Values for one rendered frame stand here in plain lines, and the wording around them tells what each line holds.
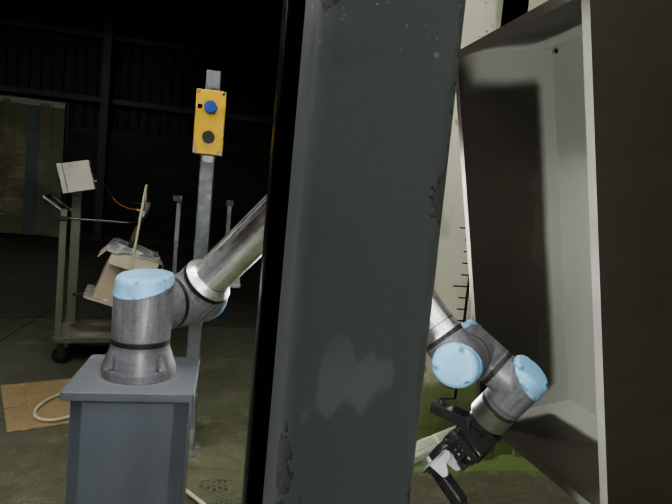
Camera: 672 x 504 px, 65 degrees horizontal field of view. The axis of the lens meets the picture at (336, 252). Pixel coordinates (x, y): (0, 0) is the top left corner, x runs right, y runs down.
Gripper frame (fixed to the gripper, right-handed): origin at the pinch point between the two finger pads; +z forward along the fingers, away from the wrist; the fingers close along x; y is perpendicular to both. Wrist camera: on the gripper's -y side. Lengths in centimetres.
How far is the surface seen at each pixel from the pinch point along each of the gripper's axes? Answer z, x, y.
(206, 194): 22, 12, -141
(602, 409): -35.2, 16.6, 14.7
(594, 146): -79, 5, -22
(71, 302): 190, 27, -243
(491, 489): 53, 92, 6
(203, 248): 41, 13, -128
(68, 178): 113, 14, -278
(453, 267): -4, 87, -66
